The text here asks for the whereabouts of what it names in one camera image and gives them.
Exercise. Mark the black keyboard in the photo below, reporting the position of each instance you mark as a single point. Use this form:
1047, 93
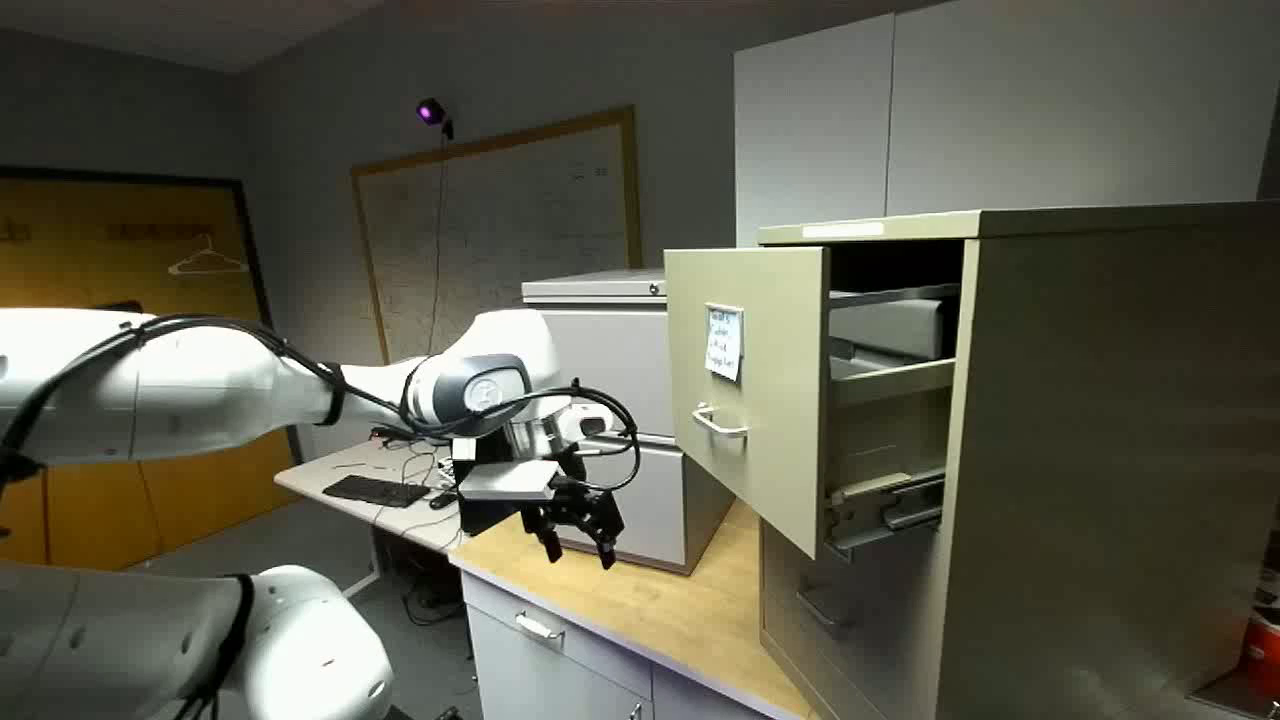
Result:
378, 489

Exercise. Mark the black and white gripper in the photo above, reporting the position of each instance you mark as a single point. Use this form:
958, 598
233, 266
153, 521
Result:
576, 505

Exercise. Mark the grey desk drawer unit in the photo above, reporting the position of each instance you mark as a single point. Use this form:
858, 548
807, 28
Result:
563, 662

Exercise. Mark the wooden door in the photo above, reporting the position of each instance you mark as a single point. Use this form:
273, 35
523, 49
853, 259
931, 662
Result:
123, 375

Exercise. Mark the red object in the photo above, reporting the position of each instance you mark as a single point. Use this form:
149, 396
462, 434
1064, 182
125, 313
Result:
1261, 652

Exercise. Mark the grey metal filing cabinet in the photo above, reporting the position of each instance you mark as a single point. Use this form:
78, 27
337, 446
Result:
624, 401

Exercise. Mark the beige metal filing cabinet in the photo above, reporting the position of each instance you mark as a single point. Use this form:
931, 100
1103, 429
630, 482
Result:
1064, 464

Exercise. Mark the grey wall cabinet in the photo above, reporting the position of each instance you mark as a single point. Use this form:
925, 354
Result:
1001, 113

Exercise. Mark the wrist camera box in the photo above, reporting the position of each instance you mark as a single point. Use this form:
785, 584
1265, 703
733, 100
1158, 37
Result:
504, 482

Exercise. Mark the beige filing cabinet drawer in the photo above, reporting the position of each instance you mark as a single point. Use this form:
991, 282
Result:
774, 393

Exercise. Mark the wood framed whiteboard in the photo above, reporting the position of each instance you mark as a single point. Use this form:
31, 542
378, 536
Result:
501, 227

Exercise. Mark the camera with purple light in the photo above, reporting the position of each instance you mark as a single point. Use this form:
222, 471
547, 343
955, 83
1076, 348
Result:
435, 118

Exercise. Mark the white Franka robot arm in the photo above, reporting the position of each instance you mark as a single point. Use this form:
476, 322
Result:
162, 386

